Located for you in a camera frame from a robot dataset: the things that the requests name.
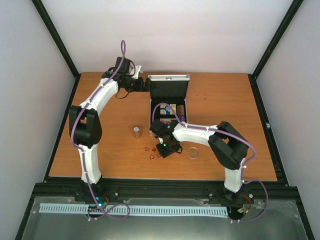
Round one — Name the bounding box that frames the red playing card deck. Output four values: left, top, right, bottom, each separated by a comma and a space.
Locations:
160, 118, 179, 126

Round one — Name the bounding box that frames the blue texas holdem card deck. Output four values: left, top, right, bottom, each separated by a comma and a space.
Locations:
160, 103, 177, 116

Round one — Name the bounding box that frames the aluminium poker case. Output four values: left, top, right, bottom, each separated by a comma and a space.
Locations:
148, 74, 190, 123

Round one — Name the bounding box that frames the purple poker chip tube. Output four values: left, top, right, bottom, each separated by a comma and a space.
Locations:
177, 104, 186, 122

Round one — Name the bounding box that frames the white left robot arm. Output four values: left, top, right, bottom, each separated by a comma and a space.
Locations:
68, 57, 150, 202

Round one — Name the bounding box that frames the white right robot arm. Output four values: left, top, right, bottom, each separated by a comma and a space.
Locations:
149, 119, 257, 194

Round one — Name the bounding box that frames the orange poker chip tube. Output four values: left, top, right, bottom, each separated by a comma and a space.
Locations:
132, 126, 142, 139

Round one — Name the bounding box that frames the clear round tube lid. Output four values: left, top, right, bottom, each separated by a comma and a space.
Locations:
187, 147, 200, 160

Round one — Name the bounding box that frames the black aluminium frame rail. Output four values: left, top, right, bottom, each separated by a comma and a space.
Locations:
31, 0, 80, 79

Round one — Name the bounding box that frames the light blue cable duct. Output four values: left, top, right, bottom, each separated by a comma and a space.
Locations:
38, 203, 228, 218

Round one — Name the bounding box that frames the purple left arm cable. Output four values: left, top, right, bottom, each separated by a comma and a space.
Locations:
70, 39, 131, 221

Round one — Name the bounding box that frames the black front frame rail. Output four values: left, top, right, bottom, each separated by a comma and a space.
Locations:
32, 177, 300, 201

